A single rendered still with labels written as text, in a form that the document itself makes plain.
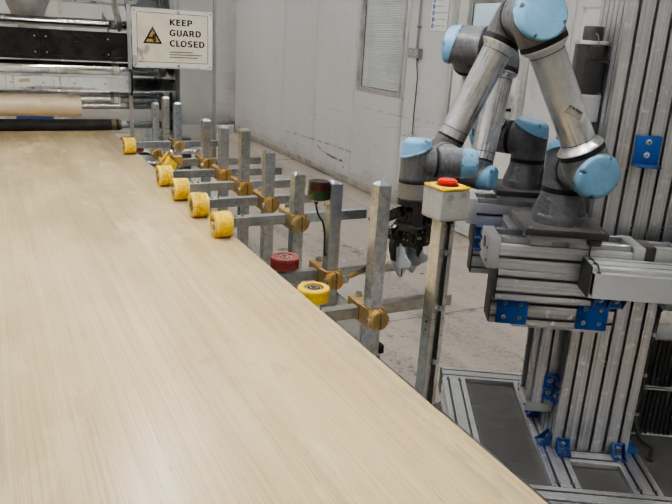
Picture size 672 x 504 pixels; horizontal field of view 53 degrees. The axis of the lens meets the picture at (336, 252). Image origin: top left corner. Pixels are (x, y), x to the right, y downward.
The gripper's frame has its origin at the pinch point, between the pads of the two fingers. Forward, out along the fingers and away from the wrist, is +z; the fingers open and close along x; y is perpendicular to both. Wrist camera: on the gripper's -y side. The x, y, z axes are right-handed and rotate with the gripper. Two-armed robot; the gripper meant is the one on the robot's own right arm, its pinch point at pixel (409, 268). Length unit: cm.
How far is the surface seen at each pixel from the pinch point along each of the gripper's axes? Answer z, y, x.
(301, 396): -7, -69, -72
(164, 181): -10, -53, 96
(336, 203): -23.8, -29.7, -5.8
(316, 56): -47, 234, 579
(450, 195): -38, -31, -59
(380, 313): -2.3, -30.0, -33.5
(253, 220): -12, -43, 24
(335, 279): -2.7, -30.1, -8.5
